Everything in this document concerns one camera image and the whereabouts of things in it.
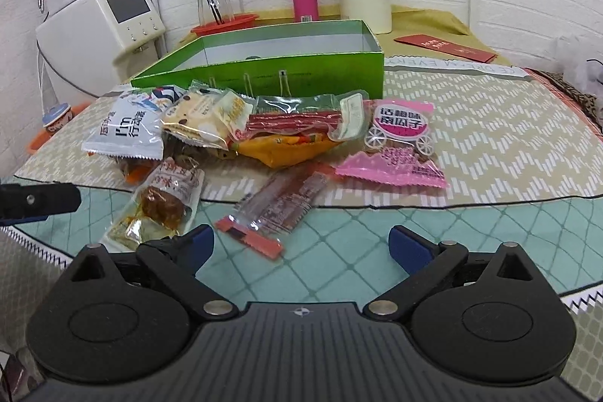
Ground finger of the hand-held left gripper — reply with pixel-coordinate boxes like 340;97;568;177
0;182;82;225

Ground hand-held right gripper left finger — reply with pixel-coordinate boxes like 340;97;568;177
66;224;240;319

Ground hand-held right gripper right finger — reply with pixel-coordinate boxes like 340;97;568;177
364;224;542;319

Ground clear brown meat snack packet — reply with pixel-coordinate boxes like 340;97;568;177
113;157;205;243

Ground small yellow snack packet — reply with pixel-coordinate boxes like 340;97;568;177
103;214;144;251

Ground red strip snack packet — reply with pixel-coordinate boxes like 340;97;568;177
214;164;336;260

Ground pink snack packet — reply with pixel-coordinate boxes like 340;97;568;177
335;99;449;190

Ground orange and clear snack packet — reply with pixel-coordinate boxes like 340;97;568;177
118;157;161;186

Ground white and blue snack packet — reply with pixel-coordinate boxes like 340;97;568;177
82;84;189;162

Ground orange yellow snack packet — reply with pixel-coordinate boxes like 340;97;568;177
236;133;340;168

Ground cream dotted cookie packet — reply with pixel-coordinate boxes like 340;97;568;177
161;81;231;148

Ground cream yellow snack packet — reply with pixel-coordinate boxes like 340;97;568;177
221;89;257;139

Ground clear red sausage stick packet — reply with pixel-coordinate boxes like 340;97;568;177
228;90;373;144

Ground green cardboard box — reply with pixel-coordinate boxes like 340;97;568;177
130;20;384;100

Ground teal quilted tablecloth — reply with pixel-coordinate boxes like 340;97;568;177
0;183;603;313

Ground stacked bowls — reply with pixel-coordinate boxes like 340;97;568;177
41;102;73;133

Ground beige zigzag table mat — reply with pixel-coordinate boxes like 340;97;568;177
14;56;603;207

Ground white water dispenser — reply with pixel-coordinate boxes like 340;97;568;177
35;0;165;101

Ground red envelope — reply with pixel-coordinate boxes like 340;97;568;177
393;34;499;60

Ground red plastic basket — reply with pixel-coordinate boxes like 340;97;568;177
191;12;260;36

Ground yellow cloth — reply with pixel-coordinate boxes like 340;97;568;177
170;4;476;54

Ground leopard print cloth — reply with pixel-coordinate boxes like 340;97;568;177
525;67;603;139

